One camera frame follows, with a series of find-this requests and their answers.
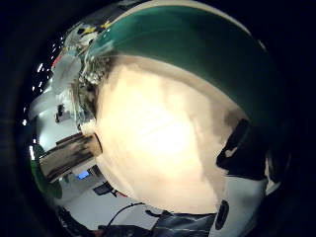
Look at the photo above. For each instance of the cream cloth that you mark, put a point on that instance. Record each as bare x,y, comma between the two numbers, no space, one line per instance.
158,131

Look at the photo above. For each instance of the black chair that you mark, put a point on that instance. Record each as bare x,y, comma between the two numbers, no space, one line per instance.
103,189

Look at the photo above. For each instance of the flowers in clear wrap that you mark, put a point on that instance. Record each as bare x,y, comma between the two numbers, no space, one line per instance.
88,77

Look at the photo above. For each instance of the blue lit screen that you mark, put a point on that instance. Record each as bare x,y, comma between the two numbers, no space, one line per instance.
83,174

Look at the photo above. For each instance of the brown wooden beam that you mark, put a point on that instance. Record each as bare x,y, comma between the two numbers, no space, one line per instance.
69,156

